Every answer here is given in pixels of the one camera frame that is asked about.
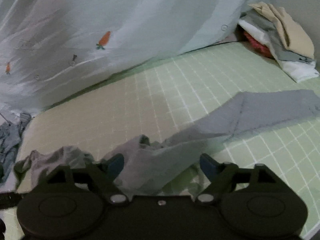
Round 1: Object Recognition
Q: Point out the stack of folded clothes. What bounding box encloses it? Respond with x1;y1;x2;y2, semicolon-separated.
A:
238;2;319;83

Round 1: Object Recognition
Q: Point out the blue-grey crumpled garment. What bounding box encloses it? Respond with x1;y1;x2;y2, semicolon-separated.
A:
1;113;32;186

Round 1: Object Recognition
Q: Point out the light blue carrot-print bedsheet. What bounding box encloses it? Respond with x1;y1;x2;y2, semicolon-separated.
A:
1;0;268;121

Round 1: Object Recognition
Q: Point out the grey cloth garment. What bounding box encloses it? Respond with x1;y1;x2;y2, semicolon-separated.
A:
3;89;319;196

